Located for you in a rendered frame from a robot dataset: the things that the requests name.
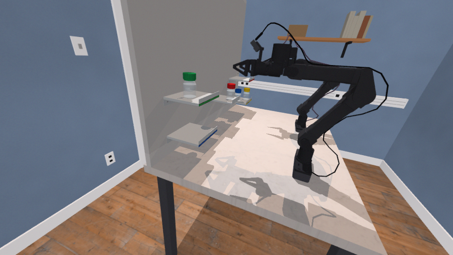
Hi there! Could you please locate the clear bottle with red cap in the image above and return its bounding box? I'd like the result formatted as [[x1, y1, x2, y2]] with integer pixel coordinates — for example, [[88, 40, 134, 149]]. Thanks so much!
[[226, 83, 235, 100]]

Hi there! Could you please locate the clear bottle with green cap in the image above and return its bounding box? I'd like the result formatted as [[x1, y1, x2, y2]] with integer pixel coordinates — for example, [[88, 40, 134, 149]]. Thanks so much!
[[183, 72, 196, 99]]

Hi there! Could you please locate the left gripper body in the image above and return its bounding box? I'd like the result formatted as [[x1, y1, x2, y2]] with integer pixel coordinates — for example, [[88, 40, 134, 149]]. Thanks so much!
[[247, 42, 270, 77]]

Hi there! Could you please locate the grey wall panel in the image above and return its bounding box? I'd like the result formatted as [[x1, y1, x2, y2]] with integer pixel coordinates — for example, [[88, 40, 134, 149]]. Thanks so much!
[[120, 0, 247, 167]]

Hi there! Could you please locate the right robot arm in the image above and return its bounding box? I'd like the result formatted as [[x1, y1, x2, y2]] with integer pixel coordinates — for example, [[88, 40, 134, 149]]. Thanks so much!
[[288, 47, 340, 130]]

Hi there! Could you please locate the blue-capped clear bottle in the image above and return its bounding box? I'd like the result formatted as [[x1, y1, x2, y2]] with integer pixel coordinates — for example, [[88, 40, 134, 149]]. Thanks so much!
[[235, 89, 241, 102]]

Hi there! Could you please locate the clear bottle with yellow cap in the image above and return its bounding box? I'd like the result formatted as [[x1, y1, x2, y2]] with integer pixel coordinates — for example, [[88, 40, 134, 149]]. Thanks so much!
[[243, 88, 250, 100]]

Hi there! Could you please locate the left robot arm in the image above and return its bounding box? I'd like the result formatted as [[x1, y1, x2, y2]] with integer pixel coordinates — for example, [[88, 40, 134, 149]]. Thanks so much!
[[266, 43, 376, 176]]

